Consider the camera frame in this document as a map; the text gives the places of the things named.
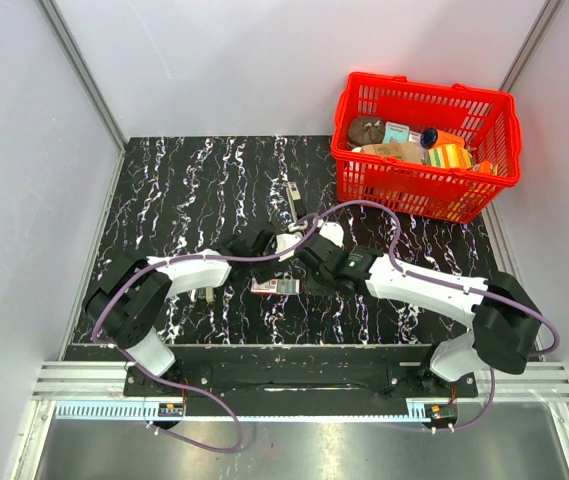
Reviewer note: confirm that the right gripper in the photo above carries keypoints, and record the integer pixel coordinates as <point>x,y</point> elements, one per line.
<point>313,284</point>

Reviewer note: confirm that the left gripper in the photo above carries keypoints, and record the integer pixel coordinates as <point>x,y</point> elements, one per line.
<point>274,268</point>

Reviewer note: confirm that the staple box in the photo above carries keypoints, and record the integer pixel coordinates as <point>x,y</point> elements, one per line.
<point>282,286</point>

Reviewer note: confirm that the grey staple magazine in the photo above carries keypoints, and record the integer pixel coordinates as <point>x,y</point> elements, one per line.
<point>297,208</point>

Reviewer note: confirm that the white stapler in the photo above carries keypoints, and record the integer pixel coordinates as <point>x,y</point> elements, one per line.
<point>206,294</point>

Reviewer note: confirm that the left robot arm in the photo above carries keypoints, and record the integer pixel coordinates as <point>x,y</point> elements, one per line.
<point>128,298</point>

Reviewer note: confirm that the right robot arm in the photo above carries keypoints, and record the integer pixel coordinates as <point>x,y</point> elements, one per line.
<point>500,319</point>

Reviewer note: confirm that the cardboard box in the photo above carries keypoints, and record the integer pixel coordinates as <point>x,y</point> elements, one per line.
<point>403,151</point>

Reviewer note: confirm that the brown round item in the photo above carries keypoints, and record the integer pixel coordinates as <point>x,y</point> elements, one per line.
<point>364,130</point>

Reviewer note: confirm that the teal small box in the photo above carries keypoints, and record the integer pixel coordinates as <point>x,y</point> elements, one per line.
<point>396,133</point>

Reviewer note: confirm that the green orange box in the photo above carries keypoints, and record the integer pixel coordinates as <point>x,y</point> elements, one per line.
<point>450,156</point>

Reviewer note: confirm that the blue capped orange bottle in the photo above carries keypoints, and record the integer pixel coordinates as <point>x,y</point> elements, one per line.
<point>434,138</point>

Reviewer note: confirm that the red plastic basket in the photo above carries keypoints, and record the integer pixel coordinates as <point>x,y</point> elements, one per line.
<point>485,119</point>

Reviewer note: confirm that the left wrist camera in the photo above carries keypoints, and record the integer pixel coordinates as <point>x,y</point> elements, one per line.
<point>285,244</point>

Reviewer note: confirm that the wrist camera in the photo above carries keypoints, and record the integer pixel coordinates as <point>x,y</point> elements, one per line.
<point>331,235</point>
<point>285,244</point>

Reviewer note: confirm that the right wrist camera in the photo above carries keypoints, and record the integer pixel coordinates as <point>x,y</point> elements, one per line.
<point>331,235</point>

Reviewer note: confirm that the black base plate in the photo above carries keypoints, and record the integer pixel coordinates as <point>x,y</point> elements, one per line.
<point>225,378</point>

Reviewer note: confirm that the aluminium rail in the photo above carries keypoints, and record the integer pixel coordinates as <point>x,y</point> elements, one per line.
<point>541,381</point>

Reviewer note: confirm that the white cable duct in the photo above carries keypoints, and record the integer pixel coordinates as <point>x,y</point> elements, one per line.
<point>118,410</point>

